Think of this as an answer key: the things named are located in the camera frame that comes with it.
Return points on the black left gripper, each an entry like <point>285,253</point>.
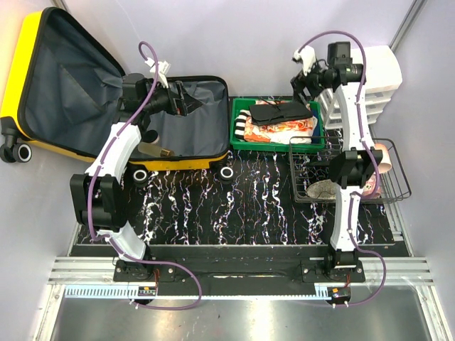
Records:
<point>181,104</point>

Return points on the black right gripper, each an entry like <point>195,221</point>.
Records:
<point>300,81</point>

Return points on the black round cap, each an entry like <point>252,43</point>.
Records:
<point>151,137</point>

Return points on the gold cosmetic bottle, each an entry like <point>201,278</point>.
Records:
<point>154,150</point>

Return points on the black white striped garment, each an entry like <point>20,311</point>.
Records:
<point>240,124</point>

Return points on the orange bunny pattern garment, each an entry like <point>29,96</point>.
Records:
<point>259,134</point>

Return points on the black roll-up pouch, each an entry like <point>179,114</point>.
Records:
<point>275,113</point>

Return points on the yellow Pikachu suitcase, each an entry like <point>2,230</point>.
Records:
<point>63,89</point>

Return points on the orange floral pattern cloth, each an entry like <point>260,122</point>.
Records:
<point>275,122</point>

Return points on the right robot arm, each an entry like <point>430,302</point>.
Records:
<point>358,160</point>

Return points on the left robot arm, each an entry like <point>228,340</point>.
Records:
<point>97,195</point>

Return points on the white drawer organizer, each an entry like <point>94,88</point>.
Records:
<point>383,78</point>

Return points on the green plastic tray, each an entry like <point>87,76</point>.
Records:
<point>318,142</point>

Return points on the pink marbled cup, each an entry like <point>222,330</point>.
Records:
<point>385,164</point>

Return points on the speckled grey plate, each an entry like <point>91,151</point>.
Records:
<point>323,190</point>

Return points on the pink skull pattern cup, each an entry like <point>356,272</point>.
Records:
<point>371,189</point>

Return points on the black wire dish rack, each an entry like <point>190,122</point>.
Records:
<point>309,168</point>

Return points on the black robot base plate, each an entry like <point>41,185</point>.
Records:
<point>177,280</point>

